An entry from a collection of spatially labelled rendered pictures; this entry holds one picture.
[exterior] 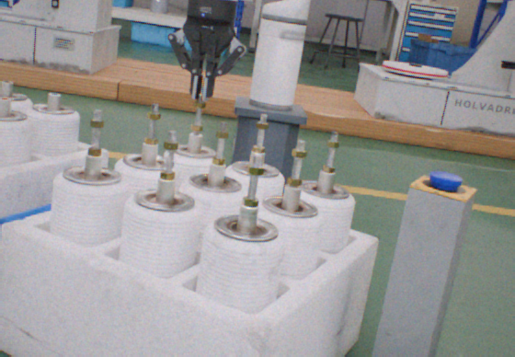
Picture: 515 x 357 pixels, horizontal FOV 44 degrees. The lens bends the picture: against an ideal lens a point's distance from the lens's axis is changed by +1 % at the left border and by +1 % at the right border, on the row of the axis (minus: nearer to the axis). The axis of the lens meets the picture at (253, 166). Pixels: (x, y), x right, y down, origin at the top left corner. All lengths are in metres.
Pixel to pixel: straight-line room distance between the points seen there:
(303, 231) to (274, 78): 0.52
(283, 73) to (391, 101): 1.62
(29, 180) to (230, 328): 0.55
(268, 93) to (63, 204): 0.56
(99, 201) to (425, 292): 0.43
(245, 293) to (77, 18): 2.30
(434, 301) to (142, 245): 0.37
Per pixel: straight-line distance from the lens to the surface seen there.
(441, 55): 5.28
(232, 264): 0.70
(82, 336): 0.83
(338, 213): 0.91
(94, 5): 2.89
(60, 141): 1.21
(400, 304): 0.86
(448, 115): 2.91
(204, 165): 1.00
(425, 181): 0.84
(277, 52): 1.25
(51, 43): 2.88
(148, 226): 0.75
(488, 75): 3.12
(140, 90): 2.73
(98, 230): 0.84
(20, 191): 1.12
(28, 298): 0.88
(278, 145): 1.26
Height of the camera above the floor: 0.51
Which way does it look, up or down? 15 degrees down
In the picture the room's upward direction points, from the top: 9 degrees clockwise
